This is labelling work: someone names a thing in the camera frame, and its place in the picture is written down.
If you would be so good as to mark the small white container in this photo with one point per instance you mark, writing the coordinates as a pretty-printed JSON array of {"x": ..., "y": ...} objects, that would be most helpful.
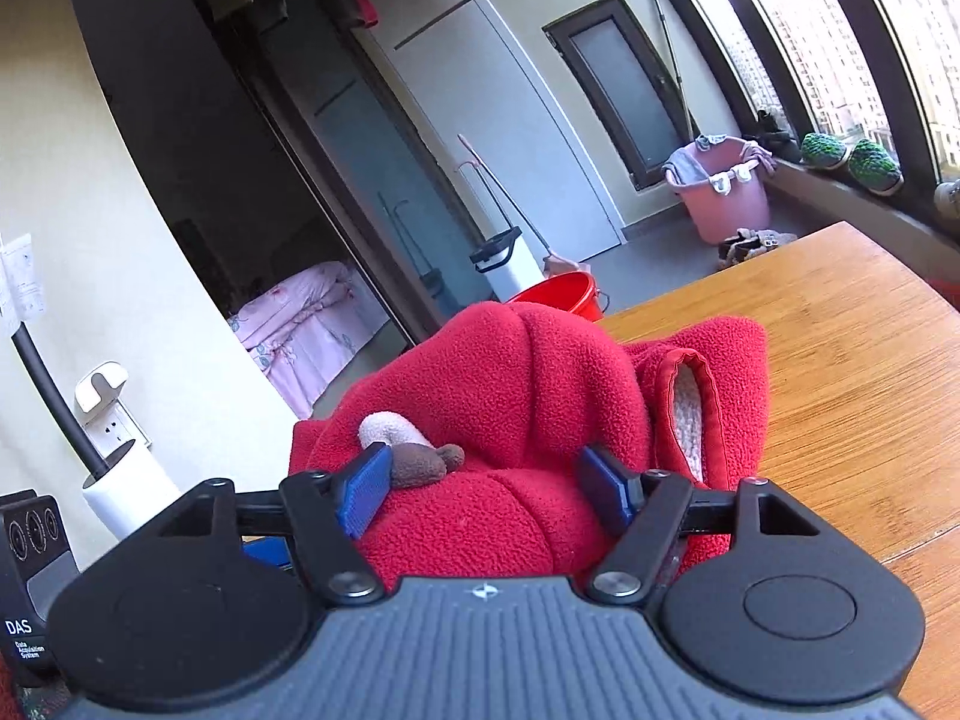
[{"x": 949, "y": 201}]

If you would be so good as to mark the black shoes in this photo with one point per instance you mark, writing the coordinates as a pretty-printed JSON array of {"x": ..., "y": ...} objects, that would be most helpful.
[{"x": 776, "y": 139}]

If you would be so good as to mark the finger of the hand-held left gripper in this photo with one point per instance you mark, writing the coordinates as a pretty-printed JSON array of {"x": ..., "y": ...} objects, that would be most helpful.
[{"x": 266, "y": 553}]

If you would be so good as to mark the pink bucket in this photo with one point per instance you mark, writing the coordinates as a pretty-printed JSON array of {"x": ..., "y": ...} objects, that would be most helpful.
[{"x": 727, "y": 199}]

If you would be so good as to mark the white door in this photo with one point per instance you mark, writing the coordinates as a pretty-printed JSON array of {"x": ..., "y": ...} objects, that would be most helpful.
[{"x": 517, "y": 127}]

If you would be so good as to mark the mop pole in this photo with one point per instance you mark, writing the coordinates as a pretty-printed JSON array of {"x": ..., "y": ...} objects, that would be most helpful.
[{"x": 667, "y": 37}]

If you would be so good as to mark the red fleece hooded jacket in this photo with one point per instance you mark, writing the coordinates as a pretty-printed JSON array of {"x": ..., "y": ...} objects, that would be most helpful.
[{"x": 510, "y": 382}]

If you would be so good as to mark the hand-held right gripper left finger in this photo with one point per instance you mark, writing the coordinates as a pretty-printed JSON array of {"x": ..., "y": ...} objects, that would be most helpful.
[{"x": 364, "y": 491}]

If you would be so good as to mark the black window frame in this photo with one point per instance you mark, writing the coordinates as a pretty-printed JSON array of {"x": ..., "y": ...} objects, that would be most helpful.
[{"x": 832, "y": 30}]

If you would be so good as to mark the grey cloth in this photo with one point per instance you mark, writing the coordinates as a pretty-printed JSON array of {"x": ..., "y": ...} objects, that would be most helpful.
[{"x": 701, "y": 154}]

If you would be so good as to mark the white wall socket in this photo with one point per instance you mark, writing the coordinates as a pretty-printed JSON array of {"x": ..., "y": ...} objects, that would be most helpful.
[{"x": 112, "y": 431}]

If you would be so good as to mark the small dark framed window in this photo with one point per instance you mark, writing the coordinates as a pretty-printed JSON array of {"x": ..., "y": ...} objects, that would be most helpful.
[{"x": 619, "y": 90}]

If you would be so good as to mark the bed with pink bedding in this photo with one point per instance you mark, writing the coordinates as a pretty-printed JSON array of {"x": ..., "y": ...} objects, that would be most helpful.
[{"x": 300, "y": 330}]

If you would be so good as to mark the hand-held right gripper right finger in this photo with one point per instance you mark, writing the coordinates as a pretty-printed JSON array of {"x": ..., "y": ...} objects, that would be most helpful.
[{"x": 607, "y": 491}]

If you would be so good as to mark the green shoe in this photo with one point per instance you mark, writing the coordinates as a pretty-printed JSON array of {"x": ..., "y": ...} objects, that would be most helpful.
[
  {"x": 874, "y": 165},
  {"x": 825, "y": 150}
]

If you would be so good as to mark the white trash bin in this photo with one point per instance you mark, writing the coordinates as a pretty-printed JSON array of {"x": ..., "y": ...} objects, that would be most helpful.
[{"x": 510, "y": 266}]

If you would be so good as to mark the red bucket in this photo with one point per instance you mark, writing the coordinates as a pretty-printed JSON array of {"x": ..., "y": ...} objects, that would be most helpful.
[{"x": 559, "y": 298}]

